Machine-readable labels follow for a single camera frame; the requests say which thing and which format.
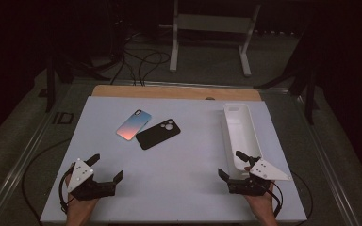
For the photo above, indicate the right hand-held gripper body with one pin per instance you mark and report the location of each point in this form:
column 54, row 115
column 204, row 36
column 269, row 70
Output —
column 267, row 172

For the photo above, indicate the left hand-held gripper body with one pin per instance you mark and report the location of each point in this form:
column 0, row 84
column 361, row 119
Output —
column 81, row 175

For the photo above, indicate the white plastic bin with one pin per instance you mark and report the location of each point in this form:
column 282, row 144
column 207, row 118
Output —
column 242, row 132

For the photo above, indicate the blue pink gradient phone case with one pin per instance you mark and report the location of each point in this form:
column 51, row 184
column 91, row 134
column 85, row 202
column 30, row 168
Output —
column 134, row 125

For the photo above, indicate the black phone case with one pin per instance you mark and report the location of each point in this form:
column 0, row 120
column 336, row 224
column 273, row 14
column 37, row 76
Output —
column 157, row 135

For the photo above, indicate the person's left hand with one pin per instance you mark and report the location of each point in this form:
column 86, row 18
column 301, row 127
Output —
column 80, row 208

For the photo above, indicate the person's right hand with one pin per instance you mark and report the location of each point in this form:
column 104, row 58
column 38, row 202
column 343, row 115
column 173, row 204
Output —
column 262, row 205

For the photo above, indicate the white table board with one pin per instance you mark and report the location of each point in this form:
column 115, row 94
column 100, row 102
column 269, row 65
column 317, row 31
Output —
column 176, row 182

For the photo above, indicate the black stand legs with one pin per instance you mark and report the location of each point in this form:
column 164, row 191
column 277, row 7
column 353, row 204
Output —
column 51, row 91
column 309, row 100

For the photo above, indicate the white metal stand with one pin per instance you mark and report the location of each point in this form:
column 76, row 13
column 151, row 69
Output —
column 213, row 23

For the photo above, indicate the metal floor rail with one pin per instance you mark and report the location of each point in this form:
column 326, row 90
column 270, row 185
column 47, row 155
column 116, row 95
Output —
column 333, row 169
column 15, row 171

